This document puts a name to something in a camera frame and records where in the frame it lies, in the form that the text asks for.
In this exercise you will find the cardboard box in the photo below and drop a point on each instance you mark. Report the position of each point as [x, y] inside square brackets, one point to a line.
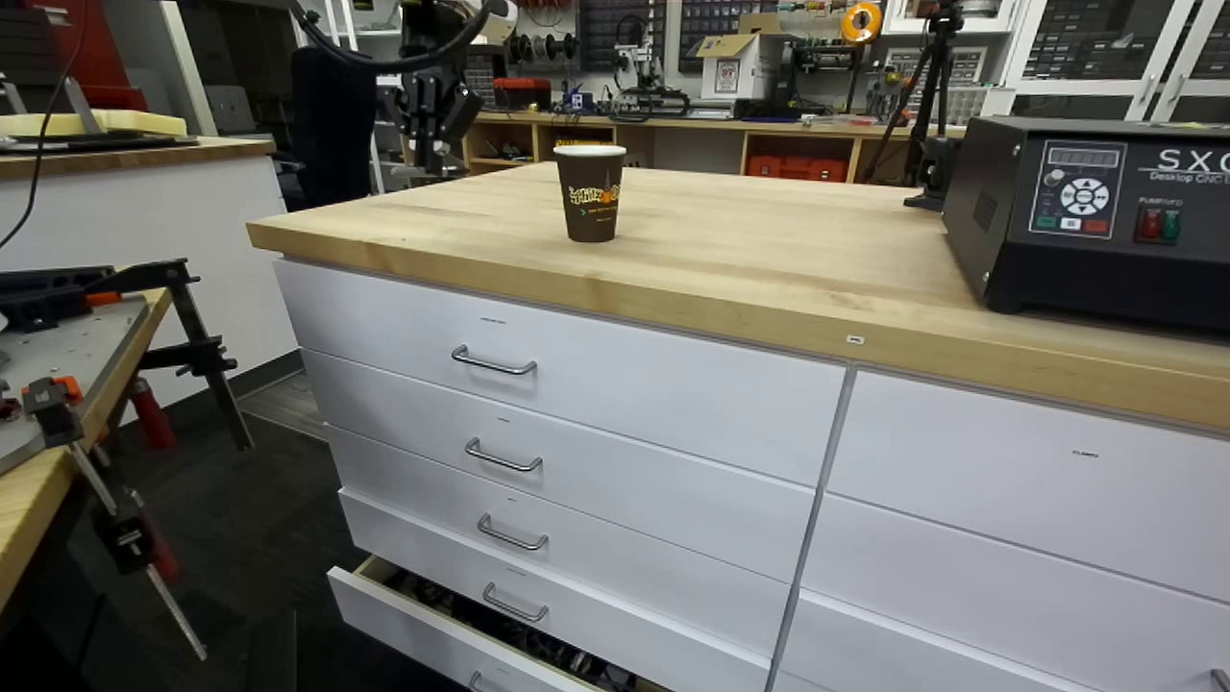
[734, 70]

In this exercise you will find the brown paper coffee cup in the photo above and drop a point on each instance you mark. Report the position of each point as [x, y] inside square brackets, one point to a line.
[589, 193]

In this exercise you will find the black electronic control box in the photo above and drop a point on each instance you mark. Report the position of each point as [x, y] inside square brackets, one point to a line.
[1103, 255]

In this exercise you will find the red machine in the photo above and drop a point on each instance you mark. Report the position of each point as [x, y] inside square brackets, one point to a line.
[90, 52]

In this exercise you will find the black camera tripod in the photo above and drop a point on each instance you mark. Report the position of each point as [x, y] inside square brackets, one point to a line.
[935, 61]

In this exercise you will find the white cabinet drawer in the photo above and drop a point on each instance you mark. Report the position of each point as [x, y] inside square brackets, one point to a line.
[641, 387]
[641, 629]
[1000, 590]
[871, 658]
[411, 629]
[666, 494]
[666, 563]
[1026, 474]

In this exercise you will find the yellow tape roll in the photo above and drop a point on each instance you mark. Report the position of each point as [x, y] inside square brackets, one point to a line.
[849, 24]

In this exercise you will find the white framed glass cabinet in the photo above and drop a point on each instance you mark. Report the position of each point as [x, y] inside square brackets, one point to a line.
[1174, 70]

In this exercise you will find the wooden workbench with clamps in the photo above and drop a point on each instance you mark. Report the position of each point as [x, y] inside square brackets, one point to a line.
[24, 513]

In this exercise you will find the red toolbox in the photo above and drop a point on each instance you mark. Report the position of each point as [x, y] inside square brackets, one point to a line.
[522, 92]

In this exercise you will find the white counter wooden top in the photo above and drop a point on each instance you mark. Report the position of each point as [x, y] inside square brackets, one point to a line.
[154, 215]

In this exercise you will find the yellow wooden board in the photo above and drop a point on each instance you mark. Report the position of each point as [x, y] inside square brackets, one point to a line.
[116, 123]

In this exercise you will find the grey metal plate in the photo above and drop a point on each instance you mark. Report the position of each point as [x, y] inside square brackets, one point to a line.
[65, 358]

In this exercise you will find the wooden shelf workbench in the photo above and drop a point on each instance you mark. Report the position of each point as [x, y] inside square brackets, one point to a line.
[695, 128]

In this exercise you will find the black office chair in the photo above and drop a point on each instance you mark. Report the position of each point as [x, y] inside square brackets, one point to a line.
[334, 128]

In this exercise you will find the black bar clamp orange trigger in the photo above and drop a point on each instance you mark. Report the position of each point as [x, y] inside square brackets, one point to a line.
[128, 530]

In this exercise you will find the large black bar clamp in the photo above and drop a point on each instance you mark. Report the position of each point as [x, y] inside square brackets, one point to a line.
[128, 276]

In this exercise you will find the red storage bins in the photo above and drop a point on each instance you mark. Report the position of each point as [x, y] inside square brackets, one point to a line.
[795, 165]

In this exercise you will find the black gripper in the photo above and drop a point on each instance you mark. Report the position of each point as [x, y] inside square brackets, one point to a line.
[444, 66]

